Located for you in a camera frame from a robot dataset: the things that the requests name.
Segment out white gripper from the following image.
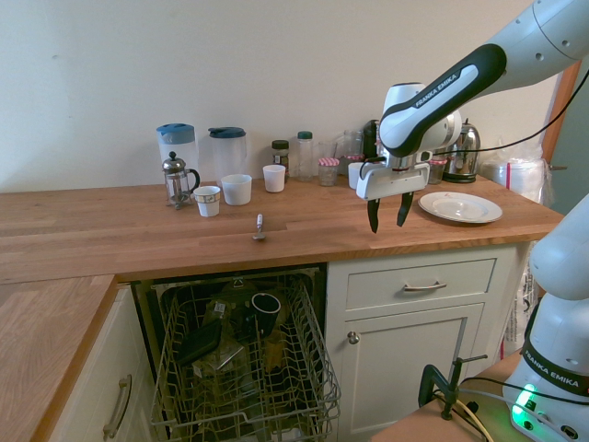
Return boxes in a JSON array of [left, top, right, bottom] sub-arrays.
[[355, 151, 433, 235]]

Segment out built-in dishwasher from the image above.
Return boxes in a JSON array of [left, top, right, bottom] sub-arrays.
[[130, 262, 329, 442]]

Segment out red lid glass jar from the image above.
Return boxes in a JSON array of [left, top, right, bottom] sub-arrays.
[[427, 155, 448, 186]]

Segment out white ceramic plate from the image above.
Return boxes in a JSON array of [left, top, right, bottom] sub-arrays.
[[417, 191, 504, 226]]

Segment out red checked lid jar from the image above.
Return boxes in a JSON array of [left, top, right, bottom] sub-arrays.
[[318, 157, 341, 188]]

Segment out black pepper grinder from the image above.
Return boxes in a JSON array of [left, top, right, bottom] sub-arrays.
[[363, 120, 382, 160]]

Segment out empty clear glass jar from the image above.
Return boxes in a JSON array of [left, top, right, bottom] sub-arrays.
[[341, 129, 365, 165]]

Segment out white cabinet drawer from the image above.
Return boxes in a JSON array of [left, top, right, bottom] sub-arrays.
[[345, 258, 498, 310]]

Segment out stainless steel kettle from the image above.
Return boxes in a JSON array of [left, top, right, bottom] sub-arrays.
[[442, 118, 482, 185]]

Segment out green lid clear jar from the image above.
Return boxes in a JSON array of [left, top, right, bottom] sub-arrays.
[[295, 131, 316, 182]]

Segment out plain white ceramic cup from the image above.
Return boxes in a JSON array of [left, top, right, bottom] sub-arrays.
[[261, 164, 287, 194]]

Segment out dark lid spice jar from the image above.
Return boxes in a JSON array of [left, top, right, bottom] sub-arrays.
[[271, 139, 291, 180]]

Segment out bagged stack of plates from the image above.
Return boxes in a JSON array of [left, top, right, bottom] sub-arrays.
[[480, 135, 555, 204]]

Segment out wide white ceramic cup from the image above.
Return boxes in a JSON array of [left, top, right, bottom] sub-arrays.
[[220, 173, 254, 206]]

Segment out white cabinet door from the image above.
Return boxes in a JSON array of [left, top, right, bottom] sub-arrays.
[[338, 302, 487, 442]]

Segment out black mug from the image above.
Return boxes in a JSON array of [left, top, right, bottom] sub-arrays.
[[250, 292, 283, 333]]

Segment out dark blue lid pitcher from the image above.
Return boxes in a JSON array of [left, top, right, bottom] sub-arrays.
[[207, 126, 249, 186]]

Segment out small patterned white cup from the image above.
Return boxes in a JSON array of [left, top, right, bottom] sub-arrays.
[[192, 185, 223, 218]]

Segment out black metal clamp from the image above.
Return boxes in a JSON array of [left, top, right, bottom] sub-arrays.
[[417, 354, 490, 423]]

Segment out glass French press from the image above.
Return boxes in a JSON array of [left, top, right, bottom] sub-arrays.
[[161, 151, 202, 211]]

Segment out light blue lid pitcher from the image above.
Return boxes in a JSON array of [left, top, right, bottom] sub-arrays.
[[156, 122, 200, 186]]

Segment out black plastic container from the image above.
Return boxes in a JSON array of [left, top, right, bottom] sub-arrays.
[[176, 319, 224, 367]]

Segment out metal drawer handle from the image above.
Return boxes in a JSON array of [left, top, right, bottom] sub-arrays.
[[402, 282, 448, 294]]

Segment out wire dishwasher rack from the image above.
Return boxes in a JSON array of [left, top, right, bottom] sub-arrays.
[[148, 274, 342, 442]]

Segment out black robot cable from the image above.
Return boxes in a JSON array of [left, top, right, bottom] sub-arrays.
[[432, 67, 589, 156]]

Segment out beige cable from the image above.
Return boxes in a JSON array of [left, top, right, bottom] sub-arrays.
[[453, 399, 494, 442]]

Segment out curved metal cabinet handle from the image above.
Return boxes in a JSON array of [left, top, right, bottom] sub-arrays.
[[101, 373, 133, 441]]

